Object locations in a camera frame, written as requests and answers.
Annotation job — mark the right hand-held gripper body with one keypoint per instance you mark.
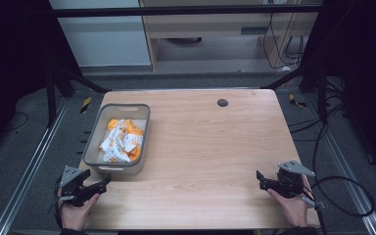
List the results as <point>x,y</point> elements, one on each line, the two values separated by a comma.
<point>290,181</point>

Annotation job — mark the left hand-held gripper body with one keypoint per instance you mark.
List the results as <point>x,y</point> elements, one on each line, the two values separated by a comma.
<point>73,182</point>

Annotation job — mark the person's right hand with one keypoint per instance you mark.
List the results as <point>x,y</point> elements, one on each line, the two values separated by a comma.
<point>292,209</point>

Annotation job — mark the person's left hand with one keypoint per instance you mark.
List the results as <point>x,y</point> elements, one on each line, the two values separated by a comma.
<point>75,213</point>

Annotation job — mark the grey plastic basket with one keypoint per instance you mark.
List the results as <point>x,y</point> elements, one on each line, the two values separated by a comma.
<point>124,164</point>

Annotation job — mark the crumpled orange and white wrapper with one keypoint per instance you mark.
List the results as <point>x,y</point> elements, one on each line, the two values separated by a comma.
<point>122,143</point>

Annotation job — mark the yellow and black tape marker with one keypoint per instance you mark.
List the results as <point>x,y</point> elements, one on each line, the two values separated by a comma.
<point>295,101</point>
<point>85,105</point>

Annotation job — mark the black metal stand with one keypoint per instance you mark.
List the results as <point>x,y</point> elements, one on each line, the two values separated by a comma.
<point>50,98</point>
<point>321,91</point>

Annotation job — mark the black curtain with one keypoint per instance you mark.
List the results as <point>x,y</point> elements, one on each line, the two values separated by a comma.
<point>13,65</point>
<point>362,65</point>

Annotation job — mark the white cabinet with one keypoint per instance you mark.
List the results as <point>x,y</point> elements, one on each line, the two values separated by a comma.
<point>104,39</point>

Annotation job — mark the aluminium floor rail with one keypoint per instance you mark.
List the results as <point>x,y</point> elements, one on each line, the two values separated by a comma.
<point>346,169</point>
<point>29,173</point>

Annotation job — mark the black horizontal frame bar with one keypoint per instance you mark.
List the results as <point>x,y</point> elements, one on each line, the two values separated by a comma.
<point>176,10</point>

